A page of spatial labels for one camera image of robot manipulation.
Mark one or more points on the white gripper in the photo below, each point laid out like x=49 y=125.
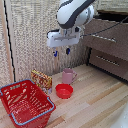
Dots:
x=63 y=37

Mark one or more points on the red bowl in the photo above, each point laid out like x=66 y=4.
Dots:
x=64 y=91

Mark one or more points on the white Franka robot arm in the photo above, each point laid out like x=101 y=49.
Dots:
x=74 y=12

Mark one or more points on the red shopping basket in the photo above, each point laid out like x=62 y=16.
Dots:
x=25 y=103

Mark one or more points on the red yellow snack box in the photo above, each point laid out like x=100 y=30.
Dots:
x=41 y=80

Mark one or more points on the brown drawer cabinet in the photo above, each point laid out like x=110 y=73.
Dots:
x=108 y=46

